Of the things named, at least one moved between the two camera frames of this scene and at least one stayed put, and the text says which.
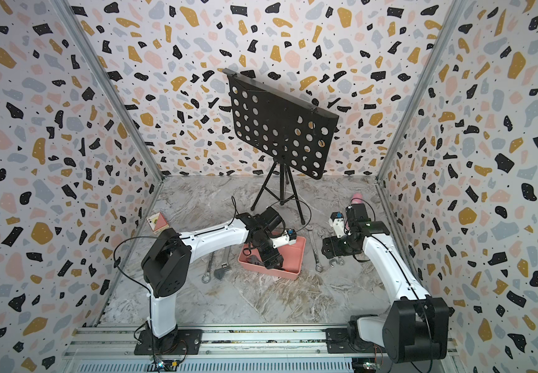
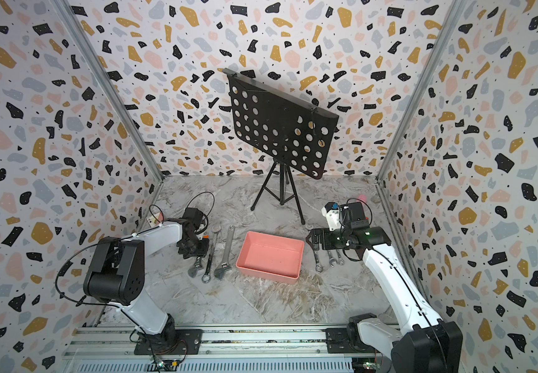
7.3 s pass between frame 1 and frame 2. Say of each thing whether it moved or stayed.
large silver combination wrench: stayed
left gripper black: moved
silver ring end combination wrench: stayed
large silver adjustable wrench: stayed
